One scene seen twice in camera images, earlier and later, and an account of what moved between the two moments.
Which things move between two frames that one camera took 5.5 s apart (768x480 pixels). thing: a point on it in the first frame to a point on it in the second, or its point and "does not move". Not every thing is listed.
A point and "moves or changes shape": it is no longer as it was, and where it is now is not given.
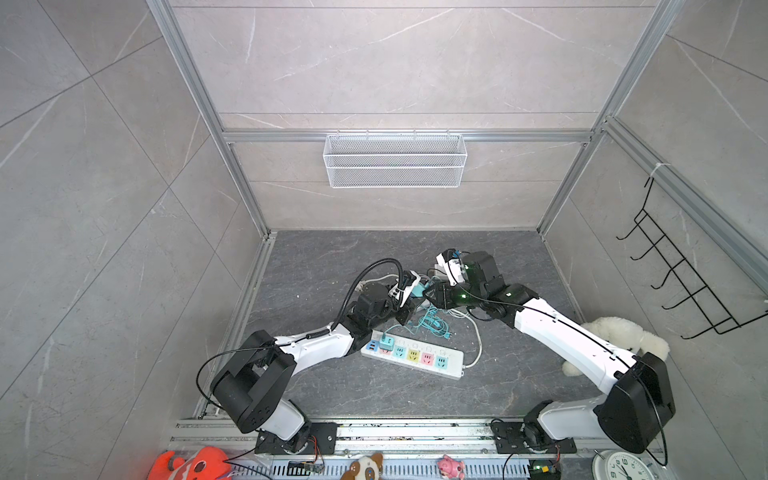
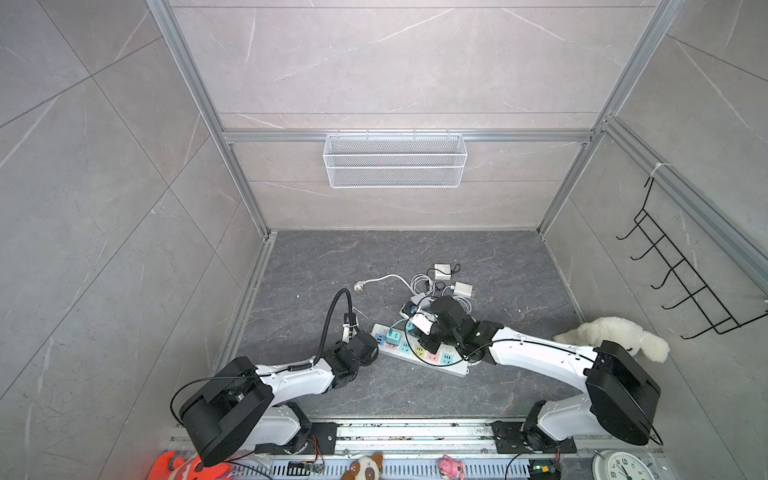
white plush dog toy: [624, 333] does not move
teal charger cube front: [388, 344] moves or changes shape
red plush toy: [207, 463] does not move
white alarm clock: [620, 465] does not move
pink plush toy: [449, 468] does not move
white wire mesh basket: [395, 161] does not move
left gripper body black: [392, 310] to [341, 348]
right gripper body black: [461, 295] to [438, 336]
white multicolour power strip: [419, 355] does not move
